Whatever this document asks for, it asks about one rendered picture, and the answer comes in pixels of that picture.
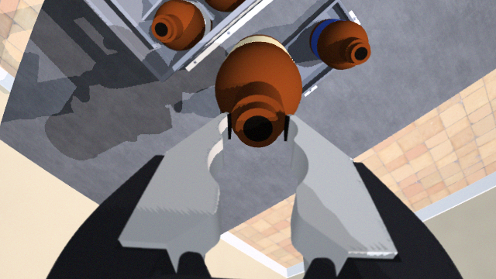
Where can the brown glass bottle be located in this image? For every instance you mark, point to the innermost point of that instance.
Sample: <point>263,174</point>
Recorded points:
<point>253,83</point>
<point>183,22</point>
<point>224,5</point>

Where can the brown bottle with blue base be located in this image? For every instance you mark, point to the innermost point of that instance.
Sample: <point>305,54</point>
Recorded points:
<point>341,44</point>

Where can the grey rectangular tray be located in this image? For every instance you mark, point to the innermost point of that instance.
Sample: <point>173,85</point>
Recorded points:
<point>311,68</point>

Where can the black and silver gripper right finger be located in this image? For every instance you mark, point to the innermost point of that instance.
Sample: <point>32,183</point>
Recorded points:
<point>344,212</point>

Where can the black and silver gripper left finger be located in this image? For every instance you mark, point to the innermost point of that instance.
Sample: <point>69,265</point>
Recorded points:
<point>170,206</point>

